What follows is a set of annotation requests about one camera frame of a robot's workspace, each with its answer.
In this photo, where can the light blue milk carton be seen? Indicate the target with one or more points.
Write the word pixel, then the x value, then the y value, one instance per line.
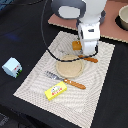
pixel 12 67

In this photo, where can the round wooden plate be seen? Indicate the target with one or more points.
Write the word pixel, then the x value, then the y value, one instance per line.
pixel 70 67

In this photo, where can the toy fork wooden handle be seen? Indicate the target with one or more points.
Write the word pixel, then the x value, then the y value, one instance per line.
pixel 55 77

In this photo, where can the beige bowl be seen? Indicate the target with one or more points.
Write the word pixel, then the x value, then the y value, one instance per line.
pixel 123 14

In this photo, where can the yellow toy bread loaf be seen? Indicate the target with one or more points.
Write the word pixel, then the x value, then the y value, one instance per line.
pixel 76 45

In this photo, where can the yellow toy butter box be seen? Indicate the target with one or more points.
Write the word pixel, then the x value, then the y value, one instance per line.
pixel 56 90

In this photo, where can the woven beige placemat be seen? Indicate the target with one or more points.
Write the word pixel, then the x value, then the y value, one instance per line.
pixel 74 105

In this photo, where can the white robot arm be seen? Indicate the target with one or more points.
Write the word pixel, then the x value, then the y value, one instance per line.
pixel 88 16

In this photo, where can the toy knife wooden handle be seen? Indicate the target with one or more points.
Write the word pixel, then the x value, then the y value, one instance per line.
pixel 77 57

